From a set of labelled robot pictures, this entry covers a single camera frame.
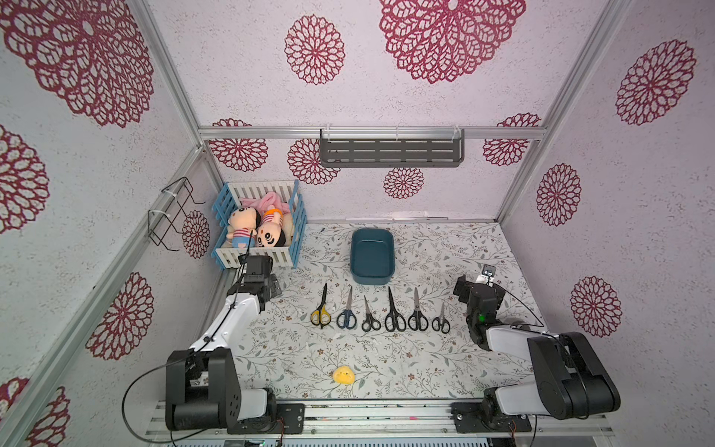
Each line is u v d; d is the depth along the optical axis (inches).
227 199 43.2
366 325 35.9
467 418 28.9
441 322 36.3
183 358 16.2
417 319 36.3
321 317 36.4
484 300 26.7
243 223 39.6
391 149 37.2
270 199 43.1
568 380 17.2
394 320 36.2
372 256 42.9
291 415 28.9
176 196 30.7
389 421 29.3
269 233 38.7
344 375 31.2
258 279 26.9
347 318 36.4
